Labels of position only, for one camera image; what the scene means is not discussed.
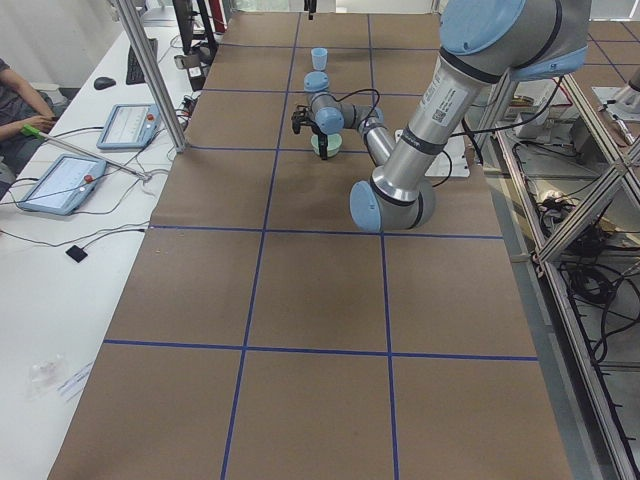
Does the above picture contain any black keyboard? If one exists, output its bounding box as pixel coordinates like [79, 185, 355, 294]
[125, 46, 146, 85]

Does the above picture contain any light blue paper cup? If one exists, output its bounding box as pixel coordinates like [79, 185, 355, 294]
[311, 47, 328, 71]

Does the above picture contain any small black square pad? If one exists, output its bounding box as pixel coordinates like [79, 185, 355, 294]
[65, 245, 88, 263]

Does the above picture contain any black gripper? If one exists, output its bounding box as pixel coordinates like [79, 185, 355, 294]
[291, 105, 328, 160]

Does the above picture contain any mint green ceramic bowl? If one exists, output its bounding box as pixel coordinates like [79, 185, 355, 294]
[311, 134, 342, 158]

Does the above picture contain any far blue teach pendant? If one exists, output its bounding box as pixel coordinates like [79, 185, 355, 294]
[96, 104, 160, 150]

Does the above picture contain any seated person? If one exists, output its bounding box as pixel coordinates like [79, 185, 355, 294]
[1, 60, 65, 176]

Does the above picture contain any clear plastic bag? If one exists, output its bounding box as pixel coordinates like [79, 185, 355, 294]
[26, 353, 67, 401]

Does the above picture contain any blue teach pendant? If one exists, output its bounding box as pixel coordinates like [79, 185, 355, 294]
[96, 104, 160, 150]
[17, 154, 107, 216]

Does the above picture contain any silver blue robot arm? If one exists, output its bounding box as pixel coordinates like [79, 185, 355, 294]
[292, 0, 591, 233]

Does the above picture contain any aluminium frame post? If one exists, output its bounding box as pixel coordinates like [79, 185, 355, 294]
[115, 0, 187, 153]

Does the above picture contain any brown paper table cover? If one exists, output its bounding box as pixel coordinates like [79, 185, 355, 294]
[50, 14, 572, 479]

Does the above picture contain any near blue teach pendant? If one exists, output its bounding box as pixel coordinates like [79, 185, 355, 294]
[17, 154, 107, 216]

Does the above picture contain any black computer monitor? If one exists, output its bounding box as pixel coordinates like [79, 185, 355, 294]
[172, 0, 218, 59]

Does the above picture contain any black computer mouse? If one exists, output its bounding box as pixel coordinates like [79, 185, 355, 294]
[93, 76, 117, 91]

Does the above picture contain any metal rod with green tip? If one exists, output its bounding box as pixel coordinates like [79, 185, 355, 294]
[20, 124, 152, 181]

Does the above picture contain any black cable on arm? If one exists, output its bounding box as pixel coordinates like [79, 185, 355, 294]
[329, 88, 486, 187]

